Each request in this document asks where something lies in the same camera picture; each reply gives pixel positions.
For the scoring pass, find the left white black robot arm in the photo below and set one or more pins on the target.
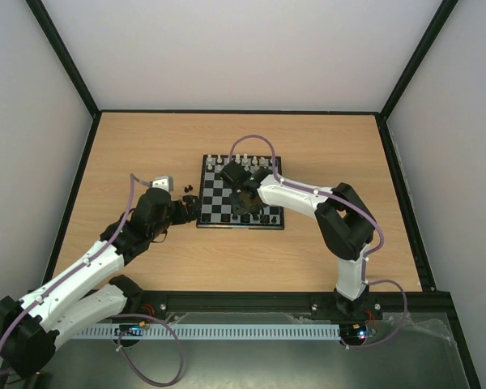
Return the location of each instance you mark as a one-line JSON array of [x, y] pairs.
[[34, 327]]

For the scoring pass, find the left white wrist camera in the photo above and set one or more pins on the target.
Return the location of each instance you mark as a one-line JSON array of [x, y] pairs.
[[165, 182]]

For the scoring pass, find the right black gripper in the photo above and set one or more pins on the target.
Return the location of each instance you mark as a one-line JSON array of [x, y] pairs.
[[245, 201]]

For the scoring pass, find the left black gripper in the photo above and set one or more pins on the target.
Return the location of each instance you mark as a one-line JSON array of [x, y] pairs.
[[183, 217]]

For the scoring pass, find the light blue slotted cable duct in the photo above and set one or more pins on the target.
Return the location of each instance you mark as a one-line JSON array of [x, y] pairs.
[[111, 331]]

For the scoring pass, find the black and grey chessboard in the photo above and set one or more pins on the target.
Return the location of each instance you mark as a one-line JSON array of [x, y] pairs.
[[216, 209]]

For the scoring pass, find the black enclosure frame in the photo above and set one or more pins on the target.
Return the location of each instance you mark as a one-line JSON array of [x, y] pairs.
[[429, 299]]

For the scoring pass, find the black aluminium mounting rail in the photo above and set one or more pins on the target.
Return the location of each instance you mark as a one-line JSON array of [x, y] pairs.
[[319, 306]]

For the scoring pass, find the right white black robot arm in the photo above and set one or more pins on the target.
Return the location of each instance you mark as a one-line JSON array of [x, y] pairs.
[[347, 227]]

